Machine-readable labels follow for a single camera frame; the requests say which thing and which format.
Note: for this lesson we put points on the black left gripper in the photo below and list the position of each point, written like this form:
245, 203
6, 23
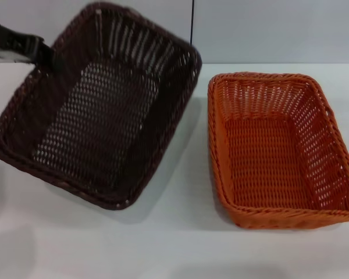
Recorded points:
11, 35

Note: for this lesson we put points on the dark brown woven basket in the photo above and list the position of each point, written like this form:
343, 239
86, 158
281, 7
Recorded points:
104, 122

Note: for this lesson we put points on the orange woven basket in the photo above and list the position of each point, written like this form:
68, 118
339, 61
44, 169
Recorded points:
267, 157

